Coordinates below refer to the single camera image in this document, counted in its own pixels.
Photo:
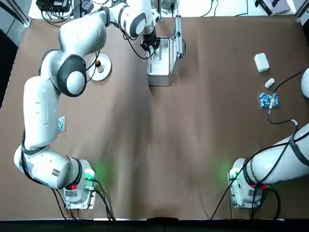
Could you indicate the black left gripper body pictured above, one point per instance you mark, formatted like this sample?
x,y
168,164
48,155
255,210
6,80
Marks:
x,y
149,38

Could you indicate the silver aluminium medical kit case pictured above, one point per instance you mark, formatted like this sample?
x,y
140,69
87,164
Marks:
x,y
158,81

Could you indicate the brown iodophor bottle orange cap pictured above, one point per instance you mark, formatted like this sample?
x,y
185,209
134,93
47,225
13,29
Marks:
x,y
99,65

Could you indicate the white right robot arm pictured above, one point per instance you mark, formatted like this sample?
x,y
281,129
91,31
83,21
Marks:
x,y
265,164

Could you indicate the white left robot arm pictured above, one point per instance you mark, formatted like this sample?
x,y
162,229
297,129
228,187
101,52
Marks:
x,y
41,113

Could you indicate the gray round plate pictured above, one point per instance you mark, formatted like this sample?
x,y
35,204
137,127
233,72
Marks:
x,y
105,72

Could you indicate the black power adapter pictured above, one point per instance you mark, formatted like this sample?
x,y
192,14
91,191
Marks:
x,y
88,5

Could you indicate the black electronics box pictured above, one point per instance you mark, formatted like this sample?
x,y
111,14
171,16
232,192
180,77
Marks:
x,y
51,4

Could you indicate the white plastic pill box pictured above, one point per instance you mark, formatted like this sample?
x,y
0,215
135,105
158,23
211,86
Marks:
x,y
261,62

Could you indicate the bag of blue white capsules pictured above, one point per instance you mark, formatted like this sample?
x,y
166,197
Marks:
x,y
61,123
265,100

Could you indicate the small white pill bottle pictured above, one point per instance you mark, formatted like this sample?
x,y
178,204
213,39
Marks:
x,y
269,82

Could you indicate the grey box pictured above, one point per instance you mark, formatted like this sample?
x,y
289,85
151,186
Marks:
x,y
277,6

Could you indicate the aluminium frame post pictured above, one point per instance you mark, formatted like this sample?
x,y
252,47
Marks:
x,y
159,15

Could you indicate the aluminium frame rail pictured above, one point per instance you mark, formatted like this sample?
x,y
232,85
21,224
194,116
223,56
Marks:
x,y
24,17

